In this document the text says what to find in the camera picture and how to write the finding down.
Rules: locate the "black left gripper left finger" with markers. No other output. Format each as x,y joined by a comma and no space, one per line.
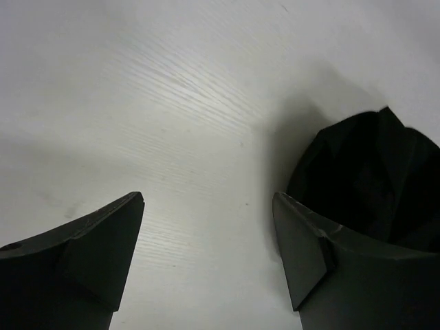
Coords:
73,276

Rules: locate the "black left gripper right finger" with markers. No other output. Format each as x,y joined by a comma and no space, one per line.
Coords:
340,279

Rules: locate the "black trousers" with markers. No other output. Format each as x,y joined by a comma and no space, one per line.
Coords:
376,176

